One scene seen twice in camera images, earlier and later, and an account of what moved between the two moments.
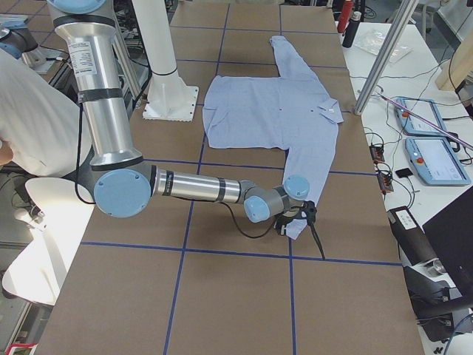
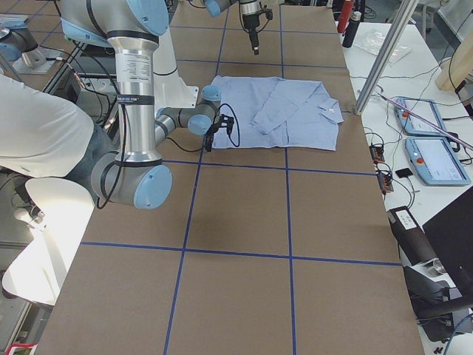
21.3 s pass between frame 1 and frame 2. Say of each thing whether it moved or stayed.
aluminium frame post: stayed
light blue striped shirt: moved
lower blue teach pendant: stayed
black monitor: stayed
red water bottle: stayed
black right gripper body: moved
